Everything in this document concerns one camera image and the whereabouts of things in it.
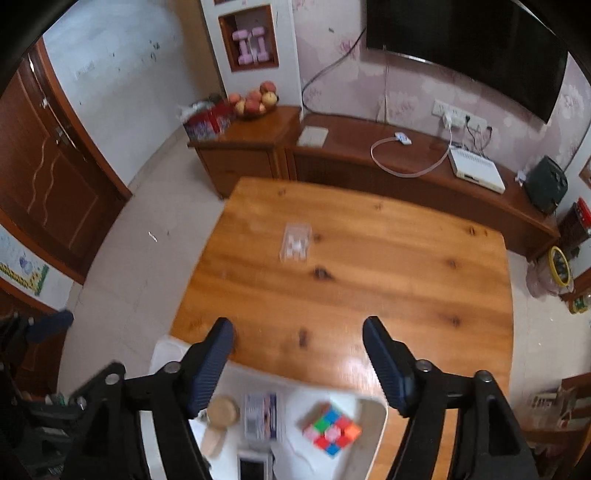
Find wooden shelf with clutter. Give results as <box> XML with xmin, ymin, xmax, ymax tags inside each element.
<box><xmin>522</xmin><ymin>374</ymin><xmax>591</xmax><ymax>480</ymax></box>

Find wooden door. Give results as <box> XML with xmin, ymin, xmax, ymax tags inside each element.
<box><xmin>0</xmin><ymin>37</ymin><xmax>134</xmax><ymax>284</ymax></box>

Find wooden television cabinet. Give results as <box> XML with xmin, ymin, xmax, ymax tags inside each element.
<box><xmin>284</xmin><ymin>113</ymin><xmax>561</xmax><ymax>261</ymax></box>

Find red gift box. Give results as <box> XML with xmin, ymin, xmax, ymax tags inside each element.
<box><xmin>182</xmin><ymin>102</ymin><xmax>234</xmax><ymax>140</ymax></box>

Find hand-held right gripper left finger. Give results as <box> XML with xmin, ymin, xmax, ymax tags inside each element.
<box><xmin>60</xmin><ymin>318</ymin><xmax>235</xmax><ymax>480</ymax></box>

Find yellow rimmed jar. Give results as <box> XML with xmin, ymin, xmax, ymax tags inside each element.
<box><xmin>526</xmin><ymin>246</ymin><xmax>574</xmax><ymax>298</ymax></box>

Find black television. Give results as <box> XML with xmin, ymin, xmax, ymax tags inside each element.
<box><xmin>365</xmin><ymin>0</ymin><xmax>568</xmax><ymax>124</ymax></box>

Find white pad on cabinet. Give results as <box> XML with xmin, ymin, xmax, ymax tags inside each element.
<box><xmin>297</xmin><ymin>126</ymin><xmax>329</xmax><ymax>147</ymax></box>

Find white wall outlet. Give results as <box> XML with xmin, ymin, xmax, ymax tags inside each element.
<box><xmin>431</xmin><ymin>99</ymin><xmax>488</xmax><ymax>131</ymax></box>

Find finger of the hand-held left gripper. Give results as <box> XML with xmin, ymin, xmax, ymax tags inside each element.
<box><xmin>25</xmin><ymin>309</ymin><xmax>75</xmax><ymax>344</ymax></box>

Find wooden side cabinet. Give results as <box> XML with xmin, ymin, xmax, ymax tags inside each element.
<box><xmin>187</xmin><ymin>105</ymin><xmax>302</xmax><ymax>199</ymax></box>

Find wall poster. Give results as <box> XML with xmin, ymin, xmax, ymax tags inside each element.
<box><xmin>0</xmin><ymin>226</ymin><xmax>51</xmax><ymax>296</ymax></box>

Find white looped cable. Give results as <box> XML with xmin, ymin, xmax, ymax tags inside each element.
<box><xmin>370</xmin><ymin>131</ymin><xmax>451</xmax><ymax>177</ymax></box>

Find pink dumbbells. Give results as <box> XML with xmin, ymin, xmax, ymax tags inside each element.
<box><xmin>232</xmin><ymin>28</ymin><xmax>269</xmax><ymax>64</ymax></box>

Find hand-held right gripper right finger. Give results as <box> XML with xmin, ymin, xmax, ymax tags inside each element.
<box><xmin>362</xmin><ymin>316</ymin><xmax>539</xmax><ymax>480</ymax></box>

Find black wall cable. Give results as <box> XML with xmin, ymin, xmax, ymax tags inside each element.
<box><xmin>301</xmin><ymin>27</ymin><xmax>368</xmax><ymax>114</ymax></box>

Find dark green bag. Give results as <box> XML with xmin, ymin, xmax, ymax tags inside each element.
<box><xmin>525</xmin><ymin>155</ymin><xmax>568</xmax><ymax>215</ymax></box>

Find bowl of peaches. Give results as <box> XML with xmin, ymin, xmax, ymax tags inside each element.
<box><xmin>227</xmin><ymin>80</ymin><xmax>280</xmax><ymax>121</ymax></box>

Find colourful puzzle cube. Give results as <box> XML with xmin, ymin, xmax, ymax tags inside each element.
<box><xmin>302</xmin><ymin>402</ymin><xmax>362</xmax><ymax>457</ymax></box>

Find clear plastic packet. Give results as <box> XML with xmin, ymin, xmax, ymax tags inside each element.
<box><xmin>243</xmin><ymin>392</ymin><xmax>283</xmax><ymax>441</ymax></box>

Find red object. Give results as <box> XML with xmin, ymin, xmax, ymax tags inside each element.
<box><xmin>573</xmin><ymin>198</ymin><xmax>591</xmax><ymax>234</ymax></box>

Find gold round compact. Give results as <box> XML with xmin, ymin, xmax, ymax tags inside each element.
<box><xmin>206</xmin><ymin>396</ymin><xmax>242</xmax><ymax>430</ymax></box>

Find clear plastic case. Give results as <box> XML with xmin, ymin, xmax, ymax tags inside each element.
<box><xmin>278</xmin><ymin>223</ymin><xmax>313</xmax><ymax>265</ymax></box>

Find white set-top box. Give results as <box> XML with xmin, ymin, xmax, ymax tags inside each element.
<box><xmin>448</xmin><ymin>147</ymin><xmax>506</xmax><ymax>195</ymax></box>

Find white handheld electronic device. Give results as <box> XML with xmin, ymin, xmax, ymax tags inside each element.
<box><xmin>237</xmin><ymin>451</ymin><xmax>274</xmax><ymax>480</ymax></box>

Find white plastic bin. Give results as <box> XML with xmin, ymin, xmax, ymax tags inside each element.
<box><xmin>139</xmin><ymin>336</ymin><xmax>389</xmax><ymax>480</ymax></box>

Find small wooden block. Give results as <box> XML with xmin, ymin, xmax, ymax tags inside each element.
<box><xmin>201</xmin><ymin>427</ymin><xmax>225</xmax><ymax>459</ymax></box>

